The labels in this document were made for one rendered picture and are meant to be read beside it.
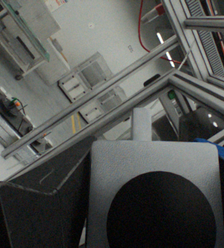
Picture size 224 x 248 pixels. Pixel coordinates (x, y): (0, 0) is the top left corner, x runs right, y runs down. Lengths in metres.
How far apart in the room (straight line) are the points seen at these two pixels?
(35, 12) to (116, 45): 4.64
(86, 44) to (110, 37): 1.12
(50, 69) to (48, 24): 1.32
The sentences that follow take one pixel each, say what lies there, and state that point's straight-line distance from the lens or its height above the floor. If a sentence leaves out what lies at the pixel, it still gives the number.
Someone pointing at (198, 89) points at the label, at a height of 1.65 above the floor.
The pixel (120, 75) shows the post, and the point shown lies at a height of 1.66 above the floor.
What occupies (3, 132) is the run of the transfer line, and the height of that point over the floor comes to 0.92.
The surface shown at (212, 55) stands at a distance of 1.37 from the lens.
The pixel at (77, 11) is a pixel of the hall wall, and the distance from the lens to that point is 10.65.
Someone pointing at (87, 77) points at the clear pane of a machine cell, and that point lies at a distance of 9.12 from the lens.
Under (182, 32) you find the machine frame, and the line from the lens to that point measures 1.28.
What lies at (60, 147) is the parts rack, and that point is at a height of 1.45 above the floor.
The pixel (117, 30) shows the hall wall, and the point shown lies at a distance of 10.91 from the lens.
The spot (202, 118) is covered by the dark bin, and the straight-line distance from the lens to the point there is 0.32.
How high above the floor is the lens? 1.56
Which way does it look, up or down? 4 degrees down
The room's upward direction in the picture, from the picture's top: 57 degrees clockwise
